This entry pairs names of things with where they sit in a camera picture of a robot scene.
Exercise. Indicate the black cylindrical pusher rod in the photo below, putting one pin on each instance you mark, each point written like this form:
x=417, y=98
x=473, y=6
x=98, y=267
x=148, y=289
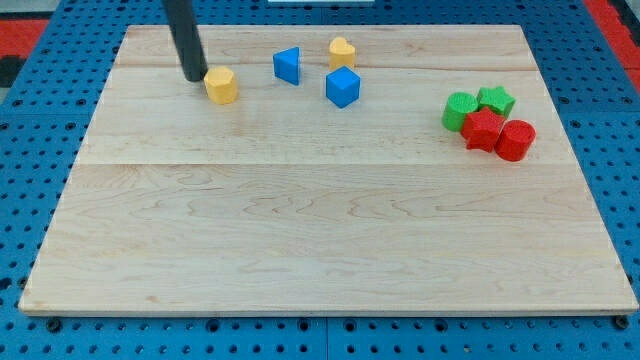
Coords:
x=184, y=30

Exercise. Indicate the yellow hexagon block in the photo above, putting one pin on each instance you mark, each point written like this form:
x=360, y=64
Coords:
x=221, y=85

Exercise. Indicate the blue triangle block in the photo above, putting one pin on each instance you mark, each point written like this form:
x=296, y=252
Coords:
x=286, y=65

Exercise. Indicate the yellow heart block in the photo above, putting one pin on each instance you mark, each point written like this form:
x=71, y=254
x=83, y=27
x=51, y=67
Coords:
x=341, y=53

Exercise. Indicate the blue cube block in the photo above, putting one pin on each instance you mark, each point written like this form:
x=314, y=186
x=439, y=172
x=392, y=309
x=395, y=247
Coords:
x=343, y=86

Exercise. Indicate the light wooden board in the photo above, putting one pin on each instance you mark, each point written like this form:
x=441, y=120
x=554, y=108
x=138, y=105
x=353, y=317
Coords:
x=283, y=204

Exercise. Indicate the green cylinder block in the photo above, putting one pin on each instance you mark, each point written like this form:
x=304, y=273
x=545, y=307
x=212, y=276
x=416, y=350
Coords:
x=458, y=106

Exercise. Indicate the red star block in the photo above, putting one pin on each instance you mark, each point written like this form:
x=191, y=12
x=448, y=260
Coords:
x=481, y=129

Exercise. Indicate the green star block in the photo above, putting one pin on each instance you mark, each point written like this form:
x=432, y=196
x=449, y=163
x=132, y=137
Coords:
x=497, y=99

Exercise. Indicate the red cylinder block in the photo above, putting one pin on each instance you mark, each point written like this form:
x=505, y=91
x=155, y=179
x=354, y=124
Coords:
x=515, y=140

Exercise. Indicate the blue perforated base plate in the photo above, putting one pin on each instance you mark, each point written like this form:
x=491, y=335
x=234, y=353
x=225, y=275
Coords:
x=48, y=107

